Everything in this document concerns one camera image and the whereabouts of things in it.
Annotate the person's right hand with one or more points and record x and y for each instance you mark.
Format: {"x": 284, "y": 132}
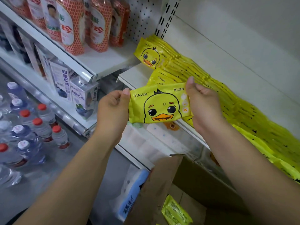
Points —
{"x": 206, "y": 107}

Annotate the person's left hand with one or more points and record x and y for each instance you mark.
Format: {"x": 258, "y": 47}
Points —
{"x": 112, "y": 117}

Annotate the white metal shelf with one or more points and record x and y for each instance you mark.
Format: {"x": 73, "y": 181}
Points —
{"x": 225, "y": 39}

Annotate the brown cardboard box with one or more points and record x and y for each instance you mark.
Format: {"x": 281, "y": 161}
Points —
{"x": 159, "y": 194}

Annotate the person's left forearm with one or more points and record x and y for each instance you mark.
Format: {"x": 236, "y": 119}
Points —
{"x": 65, "y": 185}

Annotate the person's right forearm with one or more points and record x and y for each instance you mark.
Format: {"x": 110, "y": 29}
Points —
{"x": 253, "y": 180}

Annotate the white duck tissue pack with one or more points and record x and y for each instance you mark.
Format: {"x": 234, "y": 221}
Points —
{"x": 154, "y": 143}

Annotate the white pegboard shelf unit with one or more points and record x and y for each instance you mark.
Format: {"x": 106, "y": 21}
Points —
{"x": 108, "y": 58}

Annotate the white blue plastic bag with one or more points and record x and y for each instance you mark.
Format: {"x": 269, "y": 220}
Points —
{"x": 131, "y": 199}

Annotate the MIQI boxes with fruit print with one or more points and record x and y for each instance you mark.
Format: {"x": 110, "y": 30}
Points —
{"x": 84, "y": 96}

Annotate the pack of red-capped bottles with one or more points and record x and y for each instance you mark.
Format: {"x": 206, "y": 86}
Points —
{"x": 28, "y": 138}

